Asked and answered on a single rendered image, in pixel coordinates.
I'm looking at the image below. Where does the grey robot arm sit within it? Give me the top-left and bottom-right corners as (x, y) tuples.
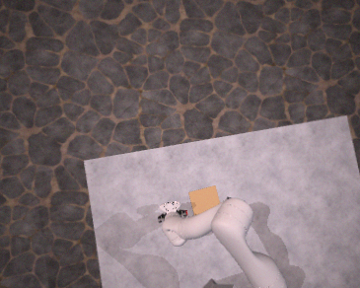
(160, 198), (287, 288)

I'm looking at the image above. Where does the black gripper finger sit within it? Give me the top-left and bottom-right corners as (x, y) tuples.
(178, 210), (186, 217)
(158, 214), (165, 223)

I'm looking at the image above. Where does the tan square mat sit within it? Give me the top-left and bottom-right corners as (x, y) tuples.
(189, 185), (220, 215)

